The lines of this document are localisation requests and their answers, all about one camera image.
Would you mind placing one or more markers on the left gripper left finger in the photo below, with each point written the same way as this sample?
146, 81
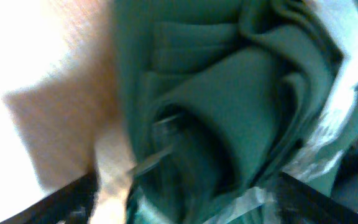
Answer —
74, 203

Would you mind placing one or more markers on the green cloth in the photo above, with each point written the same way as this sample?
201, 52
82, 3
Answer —
225, 99

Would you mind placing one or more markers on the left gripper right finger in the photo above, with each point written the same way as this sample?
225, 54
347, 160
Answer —
315, 205

